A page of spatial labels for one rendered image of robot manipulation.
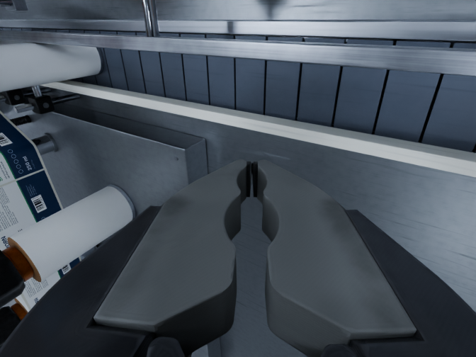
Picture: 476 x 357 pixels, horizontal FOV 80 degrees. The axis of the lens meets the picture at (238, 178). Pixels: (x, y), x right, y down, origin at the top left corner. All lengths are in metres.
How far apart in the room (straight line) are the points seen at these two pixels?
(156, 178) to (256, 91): 0.26
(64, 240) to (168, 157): 0.22
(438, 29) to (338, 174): 0.18
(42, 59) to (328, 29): 0.35
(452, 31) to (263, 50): 0.14
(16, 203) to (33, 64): 0.38
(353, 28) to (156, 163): 0.34
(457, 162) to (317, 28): 0.16
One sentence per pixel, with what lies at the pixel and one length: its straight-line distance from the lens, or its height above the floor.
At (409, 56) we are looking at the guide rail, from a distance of 0.20.
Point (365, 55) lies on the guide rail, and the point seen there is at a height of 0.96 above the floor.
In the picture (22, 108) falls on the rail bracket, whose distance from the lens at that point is 0.66.
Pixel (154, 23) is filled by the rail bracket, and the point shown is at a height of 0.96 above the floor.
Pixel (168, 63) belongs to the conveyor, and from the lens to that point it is 0.40.
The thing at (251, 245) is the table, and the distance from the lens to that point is 0.52.
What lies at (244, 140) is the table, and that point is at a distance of 0.42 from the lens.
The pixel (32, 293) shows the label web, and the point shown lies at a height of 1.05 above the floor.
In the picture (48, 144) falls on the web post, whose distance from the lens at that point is 0.76.
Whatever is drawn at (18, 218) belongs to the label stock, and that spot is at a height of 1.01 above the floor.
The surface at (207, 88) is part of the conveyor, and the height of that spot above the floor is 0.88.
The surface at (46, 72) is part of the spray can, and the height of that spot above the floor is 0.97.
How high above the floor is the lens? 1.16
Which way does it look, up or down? 47 degrees down
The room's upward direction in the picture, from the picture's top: 128 degrees counter-clockwise
